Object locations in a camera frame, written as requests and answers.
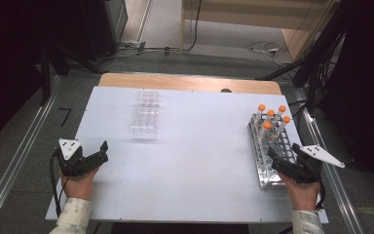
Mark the grey power strip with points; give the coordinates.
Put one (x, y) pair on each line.
(133, 44)

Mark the wooden table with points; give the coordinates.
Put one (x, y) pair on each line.
(181, 83)

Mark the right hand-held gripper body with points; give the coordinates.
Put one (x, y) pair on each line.
(297, 169)

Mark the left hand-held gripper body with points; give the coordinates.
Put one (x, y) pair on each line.
(73, 162)

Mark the metal floor rail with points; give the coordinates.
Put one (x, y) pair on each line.
(16, 162)
(334, 185)

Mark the metal test tube rack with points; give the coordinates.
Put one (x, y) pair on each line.
(265, 180)

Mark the beige wooden furniture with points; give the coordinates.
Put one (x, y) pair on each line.
(256, 13)

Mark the white board sheet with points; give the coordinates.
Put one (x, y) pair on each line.
(191, 169)

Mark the clear acrylic tube rack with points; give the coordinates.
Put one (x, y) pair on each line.
(144, 128)

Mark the person's right hand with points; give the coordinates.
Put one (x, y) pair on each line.
(302, 195)

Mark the person's left hand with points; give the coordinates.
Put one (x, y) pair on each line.
(78, 187)

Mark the orange-capped clear test tube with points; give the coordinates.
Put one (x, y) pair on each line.
(281, 109)
(270, 113)
(285, 121)
(266, 127)
(261, 108)

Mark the black tripod stand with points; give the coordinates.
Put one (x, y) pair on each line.
(47, 68)

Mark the black cabinet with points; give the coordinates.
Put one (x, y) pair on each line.
(105, 26)

